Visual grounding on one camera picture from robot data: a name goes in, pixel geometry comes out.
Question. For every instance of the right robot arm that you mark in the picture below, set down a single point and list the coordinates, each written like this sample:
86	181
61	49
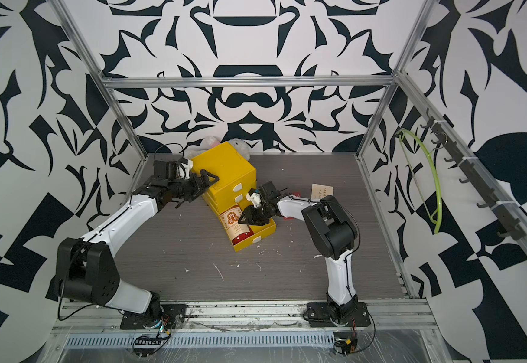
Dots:
333	233

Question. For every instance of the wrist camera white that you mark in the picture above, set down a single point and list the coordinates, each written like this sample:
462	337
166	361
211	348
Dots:
184	168
254	197

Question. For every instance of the cream postcard red emblem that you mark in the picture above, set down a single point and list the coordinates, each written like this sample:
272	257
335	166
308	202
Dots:
235	231

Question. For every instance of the beige postcard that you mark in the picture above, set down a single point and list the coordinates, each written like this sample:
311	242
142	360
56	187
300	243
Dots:
321	191

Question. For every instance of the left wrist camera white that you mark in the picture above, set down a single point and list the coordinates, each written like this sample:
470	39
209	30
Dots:
184	168

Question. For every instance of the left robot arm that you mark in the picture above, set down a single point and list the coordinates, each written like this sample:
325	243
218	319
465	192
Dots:
85	268

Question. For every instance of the yellow bottom drawer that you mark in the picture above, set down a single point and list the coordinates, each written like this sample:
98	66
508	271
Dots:
260	233

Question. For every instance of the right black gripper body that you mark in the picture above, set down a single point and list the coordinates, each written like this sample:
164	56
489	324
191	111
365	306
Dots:
257	215

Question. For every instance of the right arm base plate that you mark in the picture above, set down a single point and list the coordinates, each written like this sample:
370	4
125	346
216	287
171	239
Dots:
328	315

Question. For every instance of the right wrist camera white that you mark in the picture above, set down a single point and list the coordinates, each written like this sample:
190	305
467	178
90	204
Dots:
254	197

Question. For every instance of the black wall hook rack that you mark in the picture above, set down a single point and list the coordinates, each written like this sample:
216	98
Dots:
475	174

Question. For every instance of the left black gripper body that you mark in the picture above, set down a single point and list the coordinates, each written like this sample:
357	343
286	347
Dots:
188	190

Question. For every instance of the yellow plastic drawer cabinet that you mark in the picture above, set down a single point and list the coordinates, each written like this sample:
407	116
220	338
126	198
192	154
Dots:
237	177

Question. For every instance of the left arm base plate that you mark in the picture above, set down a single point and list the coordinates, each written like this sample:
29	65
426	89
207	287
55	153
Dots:
165	315

